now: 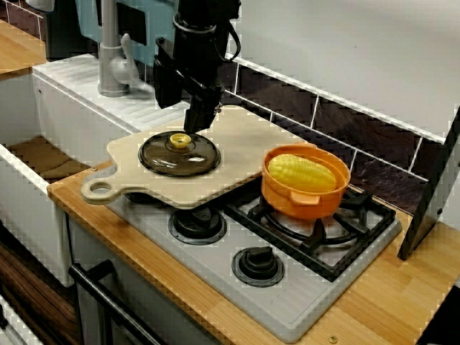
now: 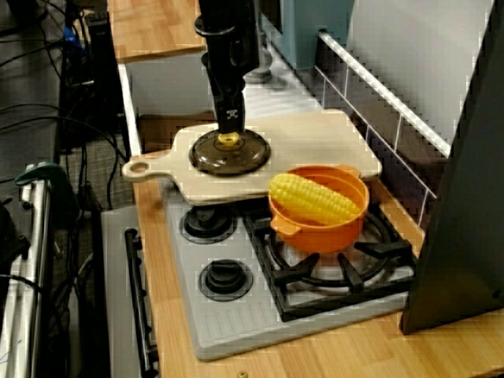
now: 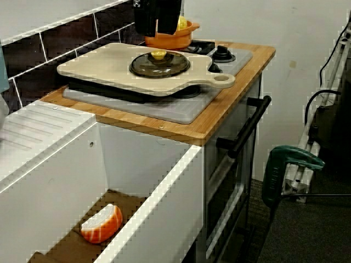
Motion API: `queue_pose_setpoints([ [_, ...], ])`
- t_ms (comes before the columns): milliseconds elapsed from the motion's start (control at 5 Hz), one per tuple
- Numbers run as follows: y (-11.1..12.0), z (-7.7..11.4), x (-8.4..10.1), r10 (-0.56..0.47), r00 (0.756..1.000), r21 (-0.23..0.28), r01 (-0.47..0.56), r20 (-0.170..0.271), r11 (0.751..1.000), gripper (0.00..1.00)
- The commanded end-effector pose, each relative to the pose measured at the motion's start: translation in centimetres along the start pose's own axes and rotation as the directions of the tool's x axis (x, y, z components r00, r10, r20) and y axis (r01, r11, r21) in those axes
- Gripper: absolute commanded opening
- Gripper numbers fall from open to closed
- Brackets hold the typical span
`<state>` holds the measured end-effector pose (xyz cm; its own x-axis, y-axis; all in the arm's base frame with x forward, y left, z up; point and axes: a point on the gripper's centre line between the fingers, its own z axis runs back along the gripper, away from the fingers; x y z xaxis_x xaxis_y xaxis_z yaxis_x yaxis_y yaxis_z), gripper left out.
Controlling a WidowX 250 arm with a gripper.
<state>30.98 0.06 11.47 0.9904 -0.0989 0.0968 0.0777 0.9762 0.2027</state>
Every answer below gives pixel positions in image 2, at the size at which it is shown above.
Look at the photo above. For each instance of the orange toy pot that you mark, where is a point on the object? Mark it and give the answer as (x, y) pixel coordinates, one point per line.
(315, 240)

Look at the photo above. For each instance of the aluminium frame rail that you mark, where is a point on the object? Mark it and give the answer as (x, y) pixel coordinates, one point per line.
(39, 275)

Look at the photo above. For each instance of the smoked lid with yellow knob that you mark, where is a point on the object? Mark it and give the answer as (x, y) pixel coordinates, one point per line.
(204, 157)

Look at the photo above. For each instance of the white toy sink basin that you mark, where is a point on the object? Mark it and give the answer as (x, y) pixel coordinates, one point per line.
(169, 86)

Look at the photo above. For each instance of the grey stove top plate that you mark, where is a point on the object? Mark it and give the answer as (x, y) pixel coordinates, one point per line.
(236, 315)

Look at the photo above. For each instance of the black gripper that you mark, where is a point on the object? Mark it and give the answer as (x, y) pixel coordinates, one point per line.
(228, 59)

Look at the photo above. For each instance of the black burner grate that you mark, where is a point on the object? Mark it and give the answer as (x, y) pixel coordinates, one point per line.
(350, 275)

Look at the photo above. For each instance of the teal box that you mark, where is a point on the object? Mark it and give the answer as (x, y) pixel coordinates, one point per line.
(315, 31)

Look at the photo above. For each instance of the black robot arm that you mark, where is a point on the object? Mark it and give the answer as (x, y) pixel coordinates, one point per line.
(224, 15)

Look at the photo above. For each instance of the black stove knob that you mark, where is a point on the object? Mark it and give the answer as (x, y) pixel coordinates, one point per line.
(224, 279)
(206, 224)

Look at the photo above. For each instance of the black side panel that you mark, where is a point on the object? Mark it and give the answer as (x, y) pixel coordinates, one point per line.
(464, 197)

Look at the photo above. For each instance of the green clamp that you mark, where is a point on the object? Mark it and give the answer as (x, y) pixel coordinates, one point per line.
(47, 171)

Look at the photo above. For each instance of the brass screw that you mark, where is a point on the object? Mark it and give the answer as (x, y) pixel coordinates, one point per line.
(242, 373)

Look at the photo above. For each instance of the yellow toy corn cob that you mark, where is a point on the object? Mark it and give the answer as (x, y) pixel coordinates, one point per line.
(311, 197)

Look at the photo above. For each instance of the grey toy faucet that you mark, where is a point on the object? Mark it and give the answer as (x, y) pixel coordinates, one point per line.
(262, 74)

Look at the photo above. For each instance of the black mount bracket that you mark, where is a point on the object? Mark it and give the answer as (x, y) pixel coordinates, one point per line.
(12, 236)

